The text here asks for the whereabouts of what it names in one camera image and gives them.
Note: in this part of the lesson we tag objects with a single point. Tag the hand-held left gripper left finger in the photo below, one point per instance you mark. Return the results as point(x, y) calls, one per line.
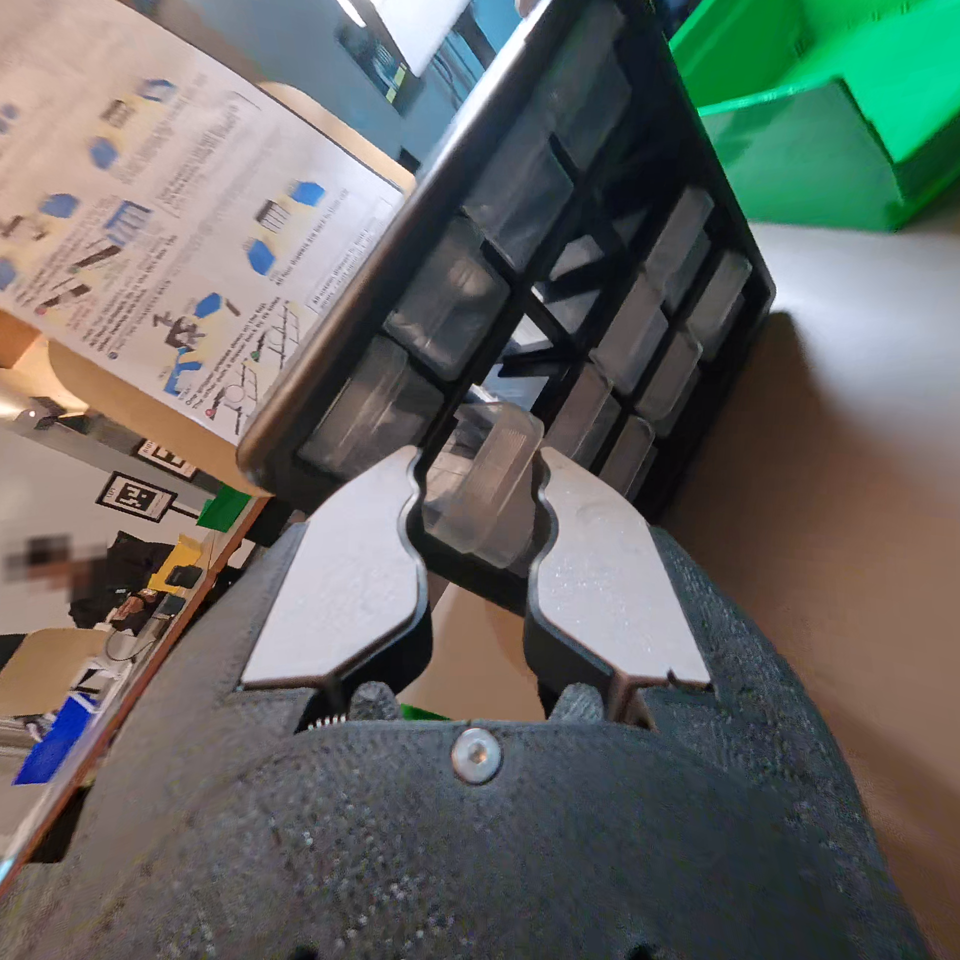
point(352, 592)

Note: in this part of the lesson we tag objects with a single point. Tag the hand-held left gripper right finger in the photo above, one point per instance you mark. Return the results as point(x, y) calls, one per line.
point(607, 600)

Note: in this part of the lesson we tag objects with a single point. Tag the clear plastic drawer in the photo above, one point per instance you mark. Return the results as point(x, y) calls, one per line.
point(480, 495)

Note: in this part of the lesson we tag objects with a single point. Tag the set of clear drawers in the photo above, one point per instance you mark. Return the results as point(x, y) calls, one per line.
point(450, 300)

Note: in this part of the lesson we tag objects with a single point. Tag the black drawer cabinet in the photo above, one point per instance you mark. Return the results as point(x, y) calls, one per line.
point(652, 97)

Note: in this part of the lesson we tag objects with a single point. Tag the light desk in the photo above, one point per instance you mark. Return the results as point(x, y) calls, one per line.
point(825, 450)

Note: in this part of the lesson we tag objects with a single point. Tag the yellow plastic bin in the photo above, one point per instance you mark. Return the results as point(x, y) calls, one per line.
point(176, 559)

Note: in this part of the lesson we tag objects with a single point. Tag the black white marker sign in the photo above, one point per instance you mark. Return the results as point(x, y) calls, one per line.
point(166, 459)
point(139, 496)

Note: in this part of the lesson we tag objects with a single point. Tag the wooden document stand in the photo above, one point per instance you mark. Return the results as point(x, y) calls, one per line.
point(112, 390)

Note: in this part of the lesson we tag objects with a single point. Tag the white instruction sheet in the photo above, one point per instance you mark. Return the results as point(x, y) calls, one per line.
point(187, 187)

